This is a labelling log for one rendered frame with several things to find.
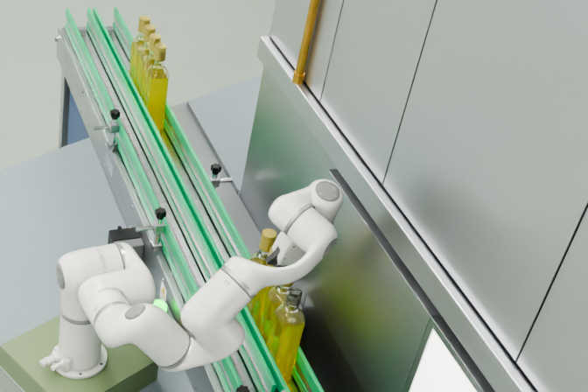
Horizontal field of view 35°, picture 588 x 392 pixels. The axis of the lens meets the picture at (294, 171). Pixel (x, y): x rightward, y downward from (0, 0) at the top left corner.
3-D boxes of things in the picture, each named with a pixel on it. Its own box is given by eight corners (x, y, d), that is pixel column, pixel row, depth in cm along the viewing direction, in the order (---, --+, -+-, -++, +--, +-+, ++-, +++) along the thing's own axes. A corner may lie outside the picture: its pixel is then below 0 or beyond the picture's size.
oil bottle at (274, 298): (283, 362, 220) (300, 296, 208) (261, 366, 218) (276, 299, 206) (275, 345, 224) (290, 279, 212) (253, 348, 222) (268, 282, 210)
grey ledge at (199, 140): (296, 334, 242) (304, 303, 235) (265, 340, 238) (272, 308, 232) (185, 129, 309) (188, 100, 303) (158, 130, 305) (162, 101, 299)
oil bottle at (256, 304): (272, 345, 224) (288, 278, 212) (250, 348, 222) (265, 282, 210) (264, 327, 228) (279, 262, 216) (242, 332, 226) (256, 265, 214)
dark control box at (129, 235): (142, 268, 257) (144, 244, 252) (113, 272, 253) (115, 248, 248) (134, 248, 262) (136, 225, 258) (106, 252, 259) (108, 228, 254)
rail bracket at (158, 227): (163, 254, 244) (168, 214, 236) (135, 257, 241) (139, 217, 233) (158, 244, 247) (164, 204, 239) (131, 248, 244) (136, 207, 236)
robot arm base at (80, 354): (59, 393, 208) (60, 343, 200) (29, 359, 215) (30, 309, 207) (117, 364, 218) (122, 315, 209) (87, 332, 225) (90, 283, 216)
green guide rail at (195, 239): (270, 409, 208) (276, 384, 203) (266, 409, 207) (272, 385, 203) (88, 27, 332) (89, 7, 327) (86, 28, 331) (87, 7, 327)
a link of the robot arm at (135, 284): (93, 304, 184) (170, 287, 192) (57, 245, 202) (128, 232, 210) (94, 343, 188) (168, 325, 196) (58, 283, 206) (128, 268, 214)
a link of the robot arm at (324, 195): (305, 231, 176) (269, 198, 179) (290, 262, 184) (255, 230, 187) (353, 192, 186) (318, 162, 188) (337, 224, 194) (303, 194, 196)
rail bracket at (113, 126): (118, 152, 276) (122, 114, 269) (93, 154, 273) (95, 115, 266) (115, 144, 279) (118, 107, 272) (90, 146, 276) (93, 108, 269)
